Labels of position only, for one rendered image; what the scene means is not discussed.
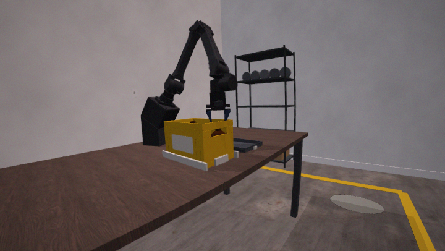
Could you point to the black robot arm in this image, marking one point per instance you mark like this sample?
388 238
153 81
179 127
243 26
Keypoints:
223 80

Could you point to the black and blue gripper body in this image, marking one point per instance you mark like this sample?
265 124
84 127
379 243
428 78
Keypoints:
213 108

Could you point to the yellow divided crate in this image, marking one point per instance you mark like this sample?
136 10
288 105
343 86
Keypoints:
195 141

